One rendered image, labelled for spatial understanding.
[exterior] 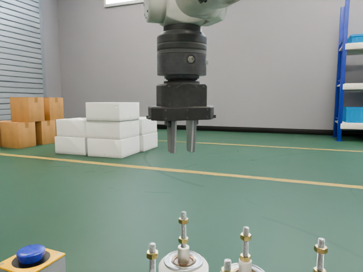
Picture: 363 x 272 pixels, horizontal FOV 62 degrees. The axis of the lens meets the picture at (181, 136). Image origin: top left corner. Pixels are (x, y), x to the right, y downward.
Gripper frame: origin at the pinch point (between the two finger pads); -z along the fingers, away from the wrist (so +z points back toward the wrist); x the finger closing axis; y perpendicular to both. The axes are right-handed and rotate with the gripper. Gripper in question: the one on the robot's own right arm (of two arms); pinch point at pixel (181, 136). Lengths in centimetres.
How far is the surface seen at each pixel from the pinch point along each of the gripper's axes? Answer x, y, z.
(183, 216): 0.2, 1.7, -15.0
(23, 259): 26.6, 4.9, -16.4
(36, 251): 24.9, 4.2, -15.9
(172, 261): 2.2, 1.3, -23.9
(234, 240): -40, -47, -51
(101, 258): 11, -51, -51
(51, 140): 43, -373, -57
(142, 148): -54, -267, -55
